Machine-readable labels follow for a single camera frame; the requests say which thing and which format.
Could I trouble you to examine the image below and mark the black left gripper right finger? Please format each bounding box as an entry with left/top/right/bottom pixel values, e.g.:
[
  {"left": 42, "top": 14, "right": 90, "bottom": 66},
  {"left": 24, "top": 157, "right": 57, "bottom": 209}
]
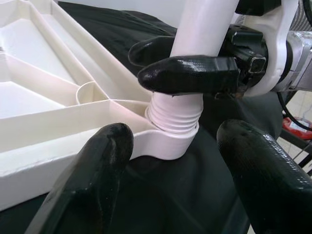
[{"left": 216, "top": 119, "right": 312, "bottom": 234}]

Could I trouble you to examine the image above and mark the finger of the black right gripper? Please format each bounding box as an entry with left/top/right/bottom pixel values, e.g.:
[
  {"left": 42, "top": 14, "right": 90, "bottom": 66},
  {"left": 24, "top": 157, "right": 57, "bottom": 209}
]
[
  {"left": 136, "top": 55, "right": 241, "bottom": 95},
  {"left": 128, "top": 36, "right": 176, "bottom": 67}
]

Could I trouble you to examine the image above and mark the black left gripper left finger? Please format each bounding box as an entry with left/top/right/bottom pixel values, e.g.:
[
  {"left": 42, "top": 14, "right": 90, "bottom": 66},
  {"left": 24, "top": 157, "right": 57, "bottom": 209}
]
[{"left": 24, "top": 122, "right": 134, "bottom": 234}]

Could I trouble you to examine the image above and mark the white plastic table leg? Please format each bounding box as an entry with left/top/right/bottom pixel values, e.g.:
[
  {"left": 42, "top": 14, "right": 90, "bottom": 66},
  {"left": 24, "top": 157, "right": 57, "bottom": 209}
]
[{"left": 145, "top": 0, "right": 238, "bottom": 135}]

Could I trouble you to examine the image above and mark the white plastic children table top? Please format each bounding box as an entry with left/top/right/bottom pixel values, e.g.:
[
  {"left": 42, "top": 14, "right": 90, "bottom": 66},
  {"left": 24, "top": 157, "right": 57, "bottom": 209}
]
[{"left": 0, "top": 0, "right": 199, "bottom": 212}]

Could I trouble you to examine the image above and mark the black metal rack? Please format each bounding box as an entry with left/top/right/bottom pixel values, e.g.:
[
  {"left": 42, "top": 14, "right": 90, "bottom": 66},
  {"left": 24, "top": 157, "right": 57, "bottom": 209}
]
[{"left": 280, "top": 129, "right": 312, "bottom": 176}]

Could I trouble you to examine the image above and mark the red white package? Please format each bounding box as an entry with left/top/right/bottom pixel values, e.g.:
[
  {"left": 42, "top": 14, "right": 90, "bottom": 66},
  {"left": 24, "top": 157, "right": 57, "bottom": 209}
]
[{"left": 282, "top": 117, "right": 312, "bottom": 141}]

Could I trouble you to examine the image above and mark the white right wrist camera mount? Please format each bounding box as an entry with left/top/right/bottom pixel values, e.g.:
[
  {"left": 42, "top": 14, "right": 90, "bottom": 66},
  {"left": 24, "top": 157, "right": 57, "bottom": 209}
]
[{"left": 229, "top": 0, "right": 303, "bottom": 97}]

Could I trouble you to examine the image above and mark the white round pedestal fan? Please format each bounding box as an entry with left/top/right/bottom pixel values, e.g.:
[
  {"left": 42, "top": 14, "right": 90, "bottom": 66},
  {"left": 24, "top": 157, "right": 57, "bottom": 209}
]
[{"left": 294, "top": 0, "right": 312, "bottom": 32}]

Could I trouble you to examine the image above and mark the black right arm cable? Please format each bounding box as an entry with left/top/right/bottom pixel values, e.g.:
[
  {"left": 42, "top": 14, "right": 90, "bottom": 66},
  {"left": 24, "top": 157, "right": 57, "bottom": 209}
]
[{"left": 276, "top": 91, "right": 312, "bottom": 129}]

